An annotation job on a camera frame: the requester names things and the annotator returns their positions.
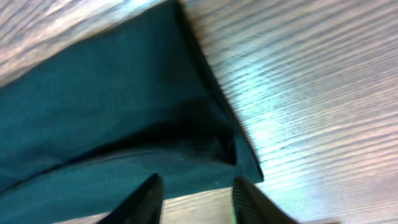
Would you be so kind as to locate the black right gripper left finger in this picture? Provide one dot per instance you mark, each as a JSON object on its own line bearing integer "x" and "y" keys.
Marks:
{"x": 143, "y": 206}

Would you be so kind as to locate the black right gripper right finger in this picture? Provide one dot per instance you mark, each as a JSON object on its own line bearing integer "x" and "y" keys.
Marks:
{"x": 251, "y": 206}

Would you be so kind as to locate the black t-shirt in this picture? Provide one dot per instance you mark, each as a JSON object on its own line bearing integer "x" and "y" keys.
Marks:
{"x": 82, "y": 130}

